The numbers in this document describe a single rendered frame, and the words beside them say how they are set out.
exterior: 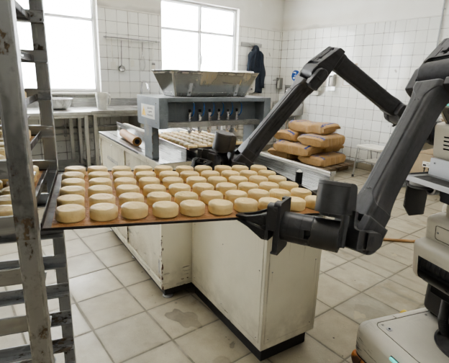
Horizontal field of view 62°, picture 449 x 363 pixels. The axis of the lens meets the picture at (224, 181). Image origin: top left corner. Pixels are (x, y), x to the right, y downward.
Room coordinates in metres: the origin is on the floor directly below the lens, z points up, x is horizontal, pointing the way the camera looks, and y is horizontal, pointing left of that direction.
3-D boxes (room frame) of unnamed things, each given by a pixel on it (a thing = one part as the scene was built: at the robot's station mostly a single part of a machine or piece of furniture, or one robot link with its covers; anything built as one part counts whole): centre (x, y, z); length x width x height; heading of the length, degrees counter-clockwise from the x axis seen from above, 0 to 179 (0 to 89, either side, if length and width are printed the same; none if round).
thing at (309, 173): (2.43, 0.06, 0.87); 2.01 x 0.03 x 0.07; 32
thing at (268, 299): (1.83, -0.14, 0.45); 0.70 x 0.34 x 0.90; 32
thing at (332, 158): (5.47, -1.46, 0.19); 0.72 x 0.42 x 0.15; 132
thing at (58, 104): (4.38, 1.94, 0.94); 0.33 x 0.33 x 0.12
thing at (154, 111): (2.25, 0.13, 1.01); 0.72 x 0.33 x 0.34; 122
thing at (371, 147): (5.06, -2.09, 0.23); 0.45 x 0.45 x 0.46; 30
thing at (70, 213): (0.63, 0.27, 1.04); 0.05 x 0.05 x 0.02
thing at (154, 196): (0.75, 0.14, 1.04); 0.05 x 0.05 x 0.02
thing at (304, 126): (5.66, -1.30, 0.62); 0.72 x 0.42 x 0.17; 44
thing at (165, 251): (2.66, 0.38, 0.42); 1.28 x 0.72 x 0.84; 32
